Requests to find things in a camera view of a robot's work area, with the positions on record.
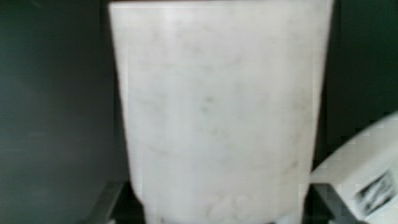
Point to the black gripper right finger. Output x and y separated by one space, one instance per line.
326 209

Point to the white cylindrical table leg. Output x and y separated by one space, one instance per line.
221 66

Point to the white round table top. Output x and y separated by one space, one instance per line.
359 170

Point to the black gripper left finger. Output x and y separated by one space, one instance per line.
118 208

